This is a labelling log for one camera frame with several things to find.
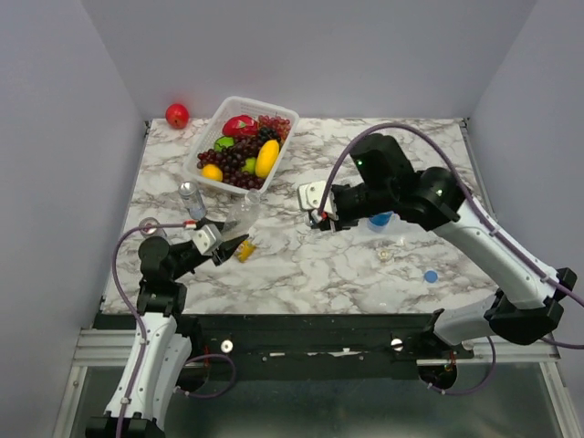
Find yellow candy bag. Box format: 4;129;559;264
235;240;256;263

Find black grape bunch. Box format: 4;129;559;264
257;127;281;142

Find small clear plastic bottle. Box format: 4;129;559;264
221;189;261;242

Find red dragon fruit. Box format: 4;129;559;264
222;114;258;138

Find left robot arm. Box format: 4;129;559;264
85;219;248;437

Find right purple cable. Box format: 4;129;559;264
318;122;584;352

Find red apple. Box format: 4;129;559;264
165;103;190;130

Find red top drink can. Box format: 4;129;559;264
139;217;167;239

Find green lime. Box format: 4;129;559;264
241;157;256;175

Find green striped fruit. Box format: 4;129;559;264
214;136;235;151

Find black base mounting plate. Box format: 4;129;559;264
159;314;473;381

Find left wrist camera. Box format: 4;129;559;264
192;224;224;256

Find blue label water bottle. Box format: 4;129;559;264
367;212;399;234

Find yellow mango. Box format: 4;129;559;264
255;140;279;179

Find light red grape bunch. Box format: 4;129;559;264
258;115;291;141

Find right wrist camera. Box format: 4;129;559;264
297;181;329;212

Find silver blue drink can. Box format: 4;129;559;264
178;181;207;221

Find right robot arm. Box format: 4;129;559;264
297;133;577;358

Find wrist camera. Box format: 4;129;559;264
192;224;224;256
297;181;329;212

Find white plastic fruit basket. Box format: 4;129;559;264
183;96;300;195

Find dark red grape bunch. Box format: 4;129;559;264
196;138;265;190

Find aluminium rail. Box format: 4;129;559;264
72;328;136;368

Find yellow lemon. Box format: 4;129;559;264
201;164;224;182

